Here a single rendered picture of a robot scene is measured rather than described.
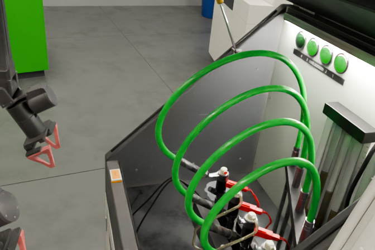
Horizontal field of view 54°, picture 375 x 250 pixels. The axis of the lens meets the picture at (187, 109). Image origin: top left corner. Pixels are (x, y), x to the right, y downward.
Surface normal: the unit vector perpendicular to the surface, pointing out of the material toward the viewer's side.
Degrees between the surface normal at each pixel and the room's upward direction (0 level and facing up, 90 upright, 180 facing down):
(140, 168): 90
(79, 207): 0
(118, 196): 0
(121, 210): 0
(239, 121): 90
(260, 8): 90
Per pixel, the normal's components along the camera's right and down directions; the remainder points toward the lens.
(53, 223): 0.09, -0.88
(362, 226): -0.91, -0.15
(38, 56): 0.52, 0.44
